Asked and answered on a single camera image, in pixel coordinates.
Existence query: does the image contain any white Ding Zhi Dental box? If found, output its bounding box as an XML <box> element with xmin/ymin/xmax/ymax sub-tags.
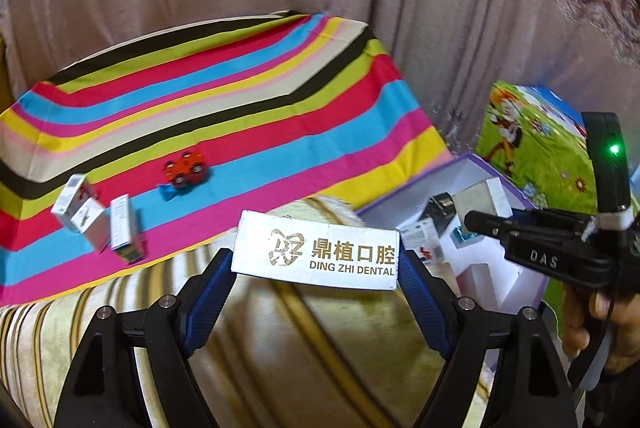
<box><xmin>231</xmin><ymin>210</ymin><xmax>400</xmax><ymax>291</ymax></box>

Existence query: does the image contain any red toy car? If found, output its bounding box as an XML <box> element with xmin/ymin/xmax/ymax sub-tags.
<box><xmin>163</xmin><ymin>151</ymin><xmax>207</xmax><ymax>189</ymax></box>

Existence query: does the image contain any white narrow text box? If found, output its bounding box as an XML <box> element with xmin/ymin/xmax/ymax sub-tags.
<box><xmin>110</xmin><ymin>194</ymin><xmax>144</xmax><ymax>264</ymax></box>

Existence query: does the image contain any blue plastic piece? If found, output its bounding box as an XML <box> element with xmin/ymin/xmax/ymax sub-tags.
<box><xmin>157</xmin><ymin>184</ymin><xmax>178</xmax><ymax>201</ymax></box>

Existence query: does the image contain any black gold box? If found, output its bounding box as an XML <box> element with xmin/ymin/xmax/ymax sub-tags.
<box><xmin>419</xmin><ymin>192</ymin><xmax>457</xmax><ymax>236</ymax></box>

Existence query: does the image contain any white blue red medicine box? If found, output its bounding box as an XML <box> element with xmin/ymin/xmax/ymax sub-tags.
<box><xmin>399</xmin><ymin>218</ymin><xmax>444</xmax><ymax>264</ymax></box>

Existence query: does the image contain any colourful striped tablecloth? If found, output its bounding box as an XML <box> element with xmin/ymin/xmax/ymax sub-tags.
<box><xmin>1</xmin><ymin>13</ymin><xmax>450</xmax><ymax>305</ymax></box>

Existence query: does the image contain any person's right hand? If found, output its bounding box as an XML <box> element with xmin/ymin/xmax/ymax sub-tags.
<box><xmin>560</xmin><ymin>281</ymin><xmax>640</xmax><ymax>376</ymax></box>

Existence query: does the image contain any white barcode medicine box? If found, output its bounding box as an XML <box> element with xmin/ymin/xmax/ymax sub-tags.
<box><xmin>51</xmin><ymin>173</ymin><xmax>98</xmax><ymax>233</ymax></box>

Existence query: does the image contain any white purple storage box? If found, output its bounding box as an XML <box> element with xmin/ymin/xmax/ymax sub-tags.
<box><xmin>357</xmin><ymin>153</ymin><xmax>548</xmax><ymax>313</ymax></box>

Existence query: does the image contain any green cartoon box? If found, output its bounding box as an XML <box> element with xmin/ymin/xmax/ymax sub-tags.
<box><xmin>475</xmin><ymin>81</ymin><xmax>597</xmax><ymax>214</ymax></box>

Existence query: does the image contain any white saxophone box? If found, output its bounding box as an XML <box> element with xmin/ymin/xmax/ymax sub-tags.
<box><xmin>70</xmin><ymin>198</ymin><xmax>111</xmax><ymax>252</ymax></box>

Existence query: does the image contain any silver white square box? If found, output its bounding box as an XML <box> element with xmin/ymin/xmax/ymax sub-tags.
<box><xmin>452</xmin><ymin>177</ymin><xmax>513</xmax><ymax>234</ymax></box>

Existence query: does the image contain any teal small box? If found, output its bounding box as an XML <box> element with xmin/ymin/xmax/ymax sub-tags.
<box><xmin>450</xmin><ymin>226</ymin><xmax>484</xmax><ymax>249</ymax></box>

